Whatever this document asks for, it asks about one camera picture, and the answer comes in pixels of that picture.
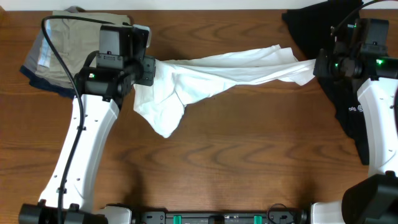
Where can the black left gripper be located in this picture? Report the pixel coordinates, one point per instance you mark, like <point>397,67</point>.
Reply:
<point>149,66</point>

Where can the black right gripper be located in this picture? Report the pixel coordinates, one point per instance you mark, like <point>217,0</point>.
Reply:
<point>321,70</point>

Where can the white printed t-shirt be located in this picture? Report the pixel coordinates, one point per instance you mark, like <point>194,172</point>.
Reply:
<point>178,83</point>

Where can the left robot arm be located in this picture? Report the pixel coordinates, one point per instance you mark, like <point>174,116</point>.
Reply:
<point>107,76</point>

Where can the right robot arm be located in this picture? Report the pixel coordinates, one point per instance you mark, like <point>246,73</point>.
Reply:
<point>373,200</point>

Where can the folded khaki trousers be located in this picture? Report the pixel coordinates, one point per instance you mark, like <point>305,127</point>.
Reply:
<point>74,40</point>

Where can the black t-shirt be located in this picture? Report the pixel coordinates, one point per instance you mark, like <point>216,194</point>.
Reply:
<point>310,28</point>

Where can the folded navy garment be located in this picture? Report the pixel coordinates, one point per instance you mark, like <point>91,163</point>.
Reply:
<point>43,84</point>

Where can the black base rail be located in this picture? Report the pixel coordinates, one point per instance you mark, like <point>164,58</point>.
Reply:
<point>276,214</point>

